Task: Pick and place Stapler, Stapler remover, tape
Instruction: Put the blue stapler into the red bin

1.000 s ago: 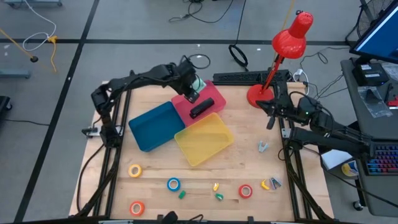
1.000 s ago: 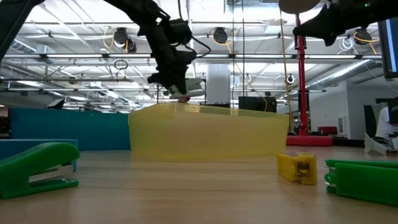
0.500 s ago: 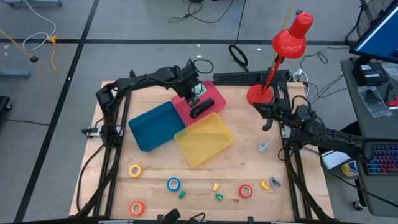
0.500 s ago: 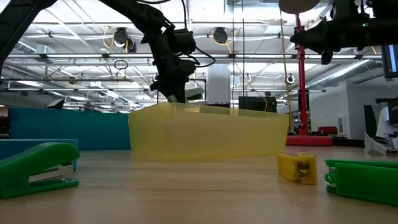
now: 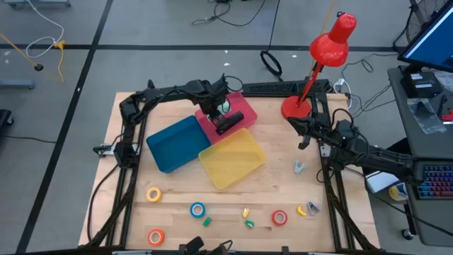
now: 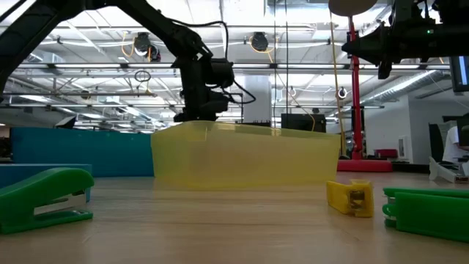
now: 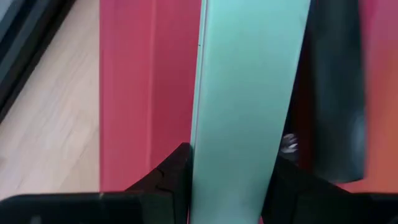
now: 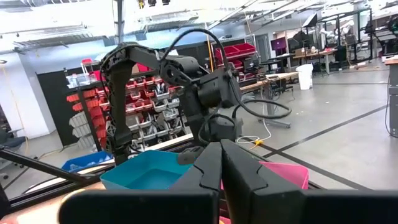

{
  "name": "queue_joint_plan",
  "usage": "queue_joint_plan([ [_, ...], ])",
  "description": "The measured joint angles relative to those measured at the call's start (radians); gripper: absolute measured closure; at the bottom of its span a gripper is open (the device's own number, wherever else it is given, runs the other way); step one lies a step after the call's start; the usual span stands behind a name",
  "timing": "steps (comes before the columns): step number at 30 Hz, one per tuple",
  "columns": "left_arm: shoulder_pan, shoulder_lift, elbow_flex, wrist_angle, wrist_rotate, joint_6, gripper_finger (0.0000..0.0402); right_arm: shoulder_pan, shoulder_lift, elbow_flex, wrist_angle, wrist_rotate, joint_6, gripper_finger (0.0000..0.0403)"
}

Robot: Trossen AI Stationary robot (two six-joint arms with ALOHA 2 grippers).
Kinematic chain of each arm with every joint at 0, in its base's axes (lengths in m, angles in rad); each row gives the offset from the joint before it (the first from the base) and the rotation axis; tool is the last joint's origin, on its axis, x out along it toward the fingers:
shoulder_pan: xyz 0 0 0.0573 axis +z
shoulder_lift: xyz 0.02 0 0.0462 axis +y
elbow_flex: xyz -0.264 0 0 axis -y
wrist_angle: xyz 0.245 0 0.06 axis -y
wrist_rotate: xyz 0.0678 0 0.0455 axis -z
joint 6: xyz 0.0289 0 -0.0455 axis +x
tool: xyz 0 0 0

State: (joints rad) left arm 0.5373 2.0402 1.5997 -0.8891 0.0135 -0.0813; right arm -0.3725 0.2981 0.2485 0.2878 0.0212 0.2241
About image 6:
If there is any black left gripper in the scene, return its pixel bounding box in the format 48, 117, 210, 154
172, 54, 235, 123

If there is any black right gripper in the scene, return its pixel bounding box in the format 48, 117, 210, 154
342, 0, 440, 80

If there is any small yellow stapler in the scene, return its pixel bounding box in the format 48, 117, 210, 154
325, 178, 375, 219

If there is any small green stapler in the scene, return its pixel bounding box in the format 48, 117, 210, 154
382, 186, 469, 243
0, 167, 95, 235

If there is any yellow translucent plastic tray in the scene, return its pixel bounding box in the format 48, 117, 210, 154
150, 120, 341, 190

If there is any computer monitor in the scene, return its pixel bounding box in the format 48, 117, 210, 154
448, 54, 469, 93

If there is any black background monitor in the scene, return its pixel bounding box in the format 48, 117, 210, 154
281, 112, 327, 133

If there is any dark red background object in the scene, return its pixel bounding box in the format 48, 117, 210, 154
373, 147, 399, 159

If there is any blue plastic tray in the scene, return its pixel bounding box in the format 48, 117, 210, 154
10, 126, 155, 179

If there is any person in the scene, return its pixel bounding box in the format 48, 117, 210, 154
441, 125, 469, 164

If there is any white background stand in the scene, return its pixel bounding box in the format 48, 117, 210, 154
428, 155, 469, 184

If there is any yellow hanging cable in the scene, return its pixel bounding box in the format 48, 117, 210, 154
328, 14, 348, 157

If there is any ceiling cable reel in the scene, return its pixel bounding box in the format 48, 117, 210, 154
132, 32, 162, 62
250, 32, 270, 53

